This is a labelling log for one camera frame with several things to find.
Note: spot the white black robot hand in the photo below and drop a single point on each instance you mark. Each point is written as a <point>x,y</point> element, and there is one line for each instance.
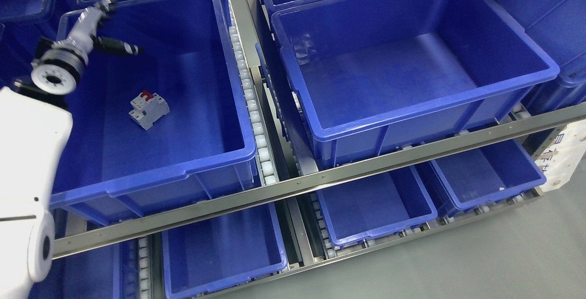
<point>83,38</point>

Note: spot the white circuit breaker red switch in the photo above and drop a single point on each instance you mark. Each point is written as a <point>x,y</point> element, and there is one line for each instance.
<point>147,108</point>

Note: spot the blue bin with breaker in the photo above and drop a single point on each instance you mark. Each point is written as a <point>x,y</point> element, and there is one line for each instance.
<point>111,169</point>

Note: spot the blue bin lower middle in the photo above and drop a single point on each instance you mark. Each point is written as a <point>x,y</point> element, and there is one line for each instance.
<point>222,252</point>

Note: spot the large blue bin right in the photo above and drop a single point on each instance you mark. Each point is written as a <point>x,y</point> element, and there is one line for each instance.
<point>373,76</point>

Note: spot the blue bin lower centre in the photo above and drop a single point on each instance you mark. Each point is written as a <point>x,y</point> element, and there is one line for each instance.
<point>376,206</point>

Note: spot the blue bin lower right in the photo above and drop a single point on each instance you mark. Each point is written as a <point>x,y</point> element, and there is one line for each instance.
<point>461,182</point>

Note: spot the blue bin far right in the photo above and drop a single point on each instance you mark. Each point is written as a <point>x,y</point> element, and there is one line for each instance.
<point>559,28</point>

